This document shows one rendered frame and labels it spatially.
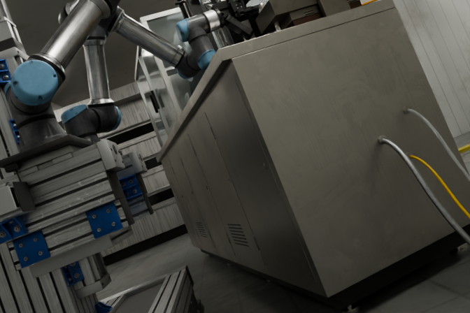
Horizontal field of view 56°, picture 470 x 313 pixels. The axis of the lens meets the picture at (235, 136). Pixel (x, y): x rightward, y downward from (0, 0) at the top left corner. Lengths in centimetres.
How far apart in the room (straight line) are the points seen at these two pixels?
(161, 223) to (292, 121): 521
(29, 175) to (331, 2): 112
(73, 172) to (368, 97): 95
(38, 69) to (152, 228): 525
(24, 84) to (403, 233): 120
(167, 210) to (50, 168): 508
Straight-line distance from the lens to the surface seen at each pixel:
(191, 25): 163
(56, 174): 142
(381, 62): 157
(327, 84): 144
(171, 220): 645
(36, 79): 136
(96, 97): 206
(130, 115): 658
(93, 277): 168
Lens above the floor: 53
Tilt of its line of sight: 4 degrees up
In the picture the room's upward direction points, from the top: 22 degrees counter-clockwise
